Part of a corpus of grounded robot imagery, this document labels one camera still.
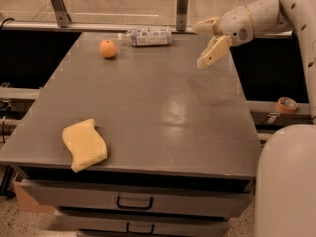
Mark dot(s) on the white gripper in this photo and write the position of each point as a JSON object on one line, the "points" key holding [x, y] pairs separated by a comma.
{"points": [[236, 26]]}

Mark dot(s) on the clear blue plastic bottle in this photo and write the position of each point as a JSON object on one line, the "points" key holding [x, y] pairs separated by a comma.
{"points": [[147, 36]]}

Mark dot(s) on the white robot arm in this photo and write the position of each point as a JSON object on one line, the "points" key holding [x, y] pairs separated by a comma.
{"points": [[285, 195]]}

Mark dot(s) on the tape roll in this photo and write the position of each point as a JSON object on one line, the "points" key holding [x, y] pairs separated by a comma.
{"points": [[286, 105]]}

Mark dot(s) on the orange fruit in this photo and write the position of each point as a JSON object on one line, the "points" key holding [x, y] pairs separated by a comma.
{"points": [[107, 49]]}

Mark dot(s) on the yellow sponge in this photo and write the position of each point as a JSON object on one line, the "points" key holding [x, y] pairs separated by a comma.
{"points": [[85, 144]]}

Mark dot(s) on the upper grey drawer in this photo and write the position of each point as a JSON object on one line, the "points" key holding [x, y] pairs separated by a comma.
{"points": [[137, 199]]}

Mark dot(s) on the grey drawer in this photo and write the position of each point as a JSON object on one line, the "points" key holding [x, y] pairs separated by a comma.
{"points": [[146, 225], [137, 199]]}

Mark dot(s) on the lower grey drawer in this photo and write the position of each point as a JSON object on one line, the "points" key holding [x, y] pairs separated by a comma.
{"points": [[146, 225]]}

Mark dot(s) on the middle metal bracket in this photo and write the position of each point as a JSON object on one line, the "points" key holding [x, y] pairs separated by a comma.
{"points": [[181, 14]]}

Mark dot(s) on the metal bracket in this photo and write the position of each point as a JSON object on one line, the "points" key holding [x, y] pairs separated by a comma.
{"points": [[63, 19], [181, 14]]}

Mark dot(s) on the left metal bracket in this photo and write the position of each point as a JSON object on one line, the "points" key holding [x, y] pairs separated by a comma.
{"points": [[63, 19]]}

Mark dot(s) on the metal rail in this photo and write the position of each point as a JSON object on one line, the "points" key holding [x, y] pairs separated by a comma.
{"points": [[98, 27]]}

